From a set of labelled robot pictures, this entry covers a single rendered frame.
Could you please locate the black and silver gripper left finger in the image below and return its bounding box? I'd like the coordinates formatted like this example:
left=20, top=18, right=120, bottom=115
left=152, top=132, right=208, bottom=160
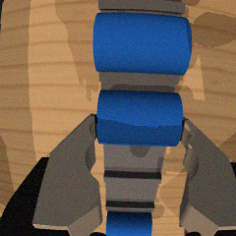
left=0, top=113, right=102, bottom=236

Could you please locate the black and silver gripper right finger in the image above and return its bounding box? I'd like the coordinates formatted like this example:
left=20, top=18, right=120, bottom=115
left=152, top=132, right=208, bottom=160
left=179, top=117, right=236, bottom=236

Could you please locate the blue cylinder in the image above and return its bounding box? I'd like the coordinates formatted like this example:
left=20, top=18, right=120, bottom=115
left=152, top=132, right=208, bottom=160
left=92, top=13, right=192, bottom=76
left=96, top=89, right=183, bottom=147
left=105, top=211, right=152, bottom=236

